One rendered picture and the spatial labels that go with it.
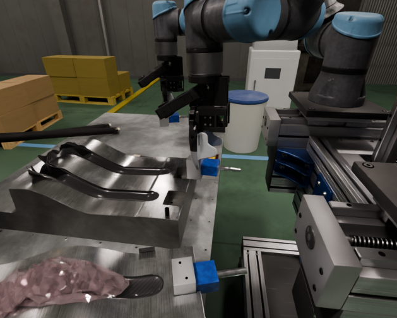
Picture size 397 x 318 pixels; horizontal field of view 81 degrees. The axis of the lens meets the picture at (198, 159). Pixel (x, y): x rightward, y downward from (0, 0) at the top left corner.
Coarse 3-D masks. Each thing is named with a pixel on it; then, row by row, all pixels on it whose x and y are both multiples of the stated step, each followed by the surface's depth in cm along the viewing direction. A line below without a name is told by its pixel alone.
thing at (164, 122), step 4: (176, 112) 91; (172, 116) 88; (176, 116) 88; (180, 116) 90; (184, 116) 90; (188, 116) 90; (160, 120) 87; (164, 120) 87; (168, 120) 88; (172, 120) 88; (176, 120) 89; (160, 124) 88; (164, 124) 88; (168, 124) 88
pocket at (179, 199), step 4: (168, 192) 57; (172, 192) 57; (176, 192) 57; (180, 192) 56; (184, 192) 56; (168, 196) 57; (172, 196) 57; (176, 196) 57; (180, 196) 57; (184, 196) 56; (164, 200) 54; (168, 200) 57; (172, 200) 57; (176, 200) 57; (180, 200) 57; (184, 200) 56; (164, 204) 54; (168, 204) 56; (172, 204) 56; (176, 204) 56; (180, 204) 56
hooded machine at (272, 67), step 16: (256, 48) 308; (272, 48) 305; (288, 48) 302; (256, 64) 311; (272, 64) 308; (288, 64) 305; (256, 80) 321; (272, 80) 318; (288, 80) 315; (272, 96) 328
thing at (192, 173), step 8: (192, 160) 56; (200, 160) 56; (208, 160) 59; (216, 160) 59; (192, 168) 57; (200, 168) 57; (208, 168) 56; (216, 168) 56; (224, 168) 57; (232, 168) 57; (192, 176) 58; (200, 176) 58
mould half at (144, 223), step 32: (64, 160) 60; (128, 160) 70; (160, 160) 70; (0, 192) 61; (32, 192) 50; (64, 192) 52; (160, 192) 56; (192, 192) 66; (0, 224) 57; (32, 224) 55; (64, 224) 53; (96, 224) 52; (128, 224) 50; (160, 224) 49
